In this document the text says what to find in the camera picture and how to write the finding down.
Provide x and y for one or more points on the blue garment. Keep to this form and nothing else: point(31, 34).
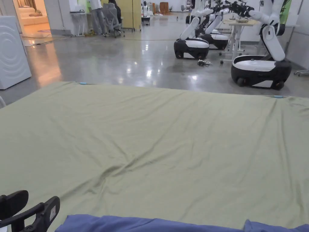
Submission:
point(144, 224)

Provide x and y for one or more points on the white and black wheeled robot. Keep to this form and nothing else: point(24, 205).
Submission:
point(192, 46)
point(216, 38)
point(260, 70)

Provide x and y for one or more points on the small white humanoid robot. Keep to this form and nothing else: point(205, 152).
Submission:
point(145, 12)

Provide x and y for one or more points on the bed with pale green sheet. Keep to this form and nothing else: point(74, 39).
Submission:
point(154, 135)

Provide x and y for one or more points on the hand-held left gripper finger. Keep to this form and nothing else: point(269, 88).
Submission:
point(13, 198)
point(36, 215)

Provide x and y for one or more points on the white washing machine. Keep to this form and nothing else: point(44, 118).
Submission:
point(10, 52)

